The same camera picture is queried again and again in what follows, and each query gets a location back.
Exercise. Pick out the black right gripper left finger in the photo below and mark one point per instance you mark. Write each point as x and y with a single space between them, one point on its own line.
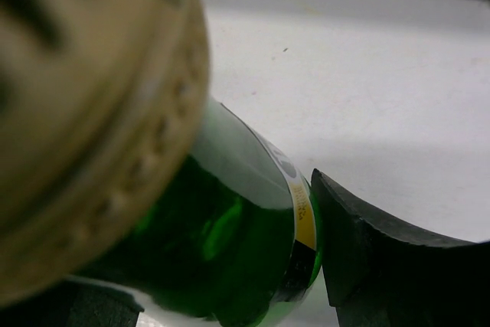
76 301

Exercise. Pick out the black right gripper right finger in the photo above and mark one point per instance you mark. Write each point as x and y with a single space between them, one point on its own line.
382 271

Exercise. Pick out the green bottle gold cap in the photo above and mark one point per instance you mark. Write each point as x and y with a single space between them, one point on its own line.
117 164

